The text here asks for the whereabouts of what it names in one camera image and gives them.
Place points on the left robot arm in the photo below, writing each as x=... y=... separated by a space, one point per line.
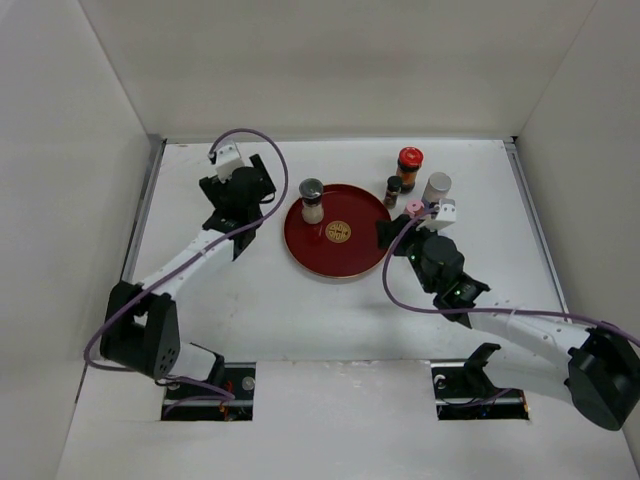
x=142 y=332

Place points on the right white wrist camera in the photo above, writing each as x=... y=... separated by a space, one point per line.
x=444 y=215

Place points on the red lid chili sauce jar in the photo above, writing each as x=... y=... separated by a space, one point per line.
x=409 y=162

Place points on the small black cap spice bottle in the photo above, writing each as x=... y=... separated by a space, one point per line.
x=393 y=188

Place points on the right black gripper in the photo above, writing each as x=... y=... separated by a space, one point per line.
x=408 y=234

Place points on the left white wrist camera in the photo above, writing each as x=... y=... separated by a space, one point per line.
x=226 y=158

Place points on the red round tray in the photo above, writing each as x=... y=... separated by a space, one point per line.
x=345 y=243

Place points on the clear cap salt grinder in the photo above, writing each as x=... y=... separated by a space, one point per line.
x=311 y=192

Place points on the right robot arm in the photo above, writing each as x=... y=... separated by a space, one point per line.
x=590 y=364

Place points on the tall silver lid jar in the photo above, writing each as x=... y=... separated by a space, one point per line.
x=437 y=188

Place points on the pink lid spice jar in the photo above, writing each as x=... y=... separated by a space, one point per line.
x=414 y=208

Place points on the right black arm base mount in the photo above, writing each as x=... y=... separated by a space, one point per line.
x=463 y=392

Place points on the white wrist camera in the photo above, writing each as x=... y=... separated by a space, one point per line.
x=444 y=215
x=226 y=158

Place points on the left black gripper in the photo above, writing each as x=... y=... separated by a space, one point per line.
x=217 y=190

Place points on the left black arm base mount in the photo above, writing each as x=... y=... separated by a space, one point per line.
x=227 y=395

